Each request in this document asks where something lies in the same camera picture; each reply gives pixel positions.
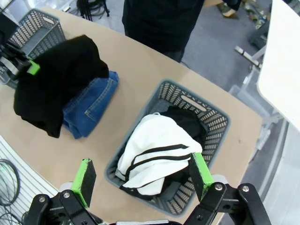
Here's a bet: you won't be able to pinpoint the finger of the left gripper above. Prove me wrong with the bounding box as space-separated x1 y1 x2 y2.
0 45 41 76

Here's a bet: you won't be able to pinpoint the white garment with black stripes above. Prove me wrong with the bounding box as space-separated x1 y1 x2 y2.
117 112 203 196

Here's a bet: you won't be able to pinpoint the black cable loop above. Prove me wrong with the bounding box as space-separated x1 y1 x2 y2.
0 158 21 208

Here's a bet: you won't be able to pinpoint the black camera tripod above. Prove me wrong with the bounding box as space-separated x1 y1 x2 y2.
76 0 111 19

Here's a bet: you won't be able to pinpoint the blue denim shorts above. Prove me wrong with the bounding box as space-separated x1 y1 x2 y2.
62 70 120 140

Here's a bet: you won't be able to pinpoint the white slatted base panel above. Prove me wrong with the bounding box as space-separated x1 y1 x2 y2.
0 135 60 225

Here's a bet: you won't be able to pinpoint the black top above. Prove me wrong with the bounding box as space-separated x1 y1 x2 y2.
159 105 207 195

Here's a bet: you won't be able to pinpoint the gray woven plastic basket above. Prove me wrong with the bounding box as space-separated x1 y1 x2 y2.
0 8 66 90
104 79 232 218

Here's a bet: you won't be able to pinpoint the person in black T-shirt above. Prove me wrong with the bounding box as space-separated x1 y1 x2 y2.
121 0 204 63

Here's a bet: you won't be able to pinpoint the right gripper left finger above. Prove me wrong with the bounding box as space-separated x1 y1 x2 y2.
22 158 104 225

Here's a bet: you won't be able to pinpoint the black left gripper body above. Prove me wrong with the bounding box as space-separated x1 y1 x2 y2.
0 10 21 47

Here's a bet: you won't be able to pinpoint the dark gray stool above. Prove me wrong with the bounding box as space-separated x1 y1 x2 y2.
248 21 269 49

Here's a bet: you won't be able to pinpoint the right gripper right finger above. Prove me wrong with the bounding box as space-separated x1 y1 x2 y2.
185 152 272 225

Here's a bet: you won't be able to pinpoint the large white table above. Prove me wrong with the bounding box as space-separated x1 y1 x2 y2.
235 0 300 162

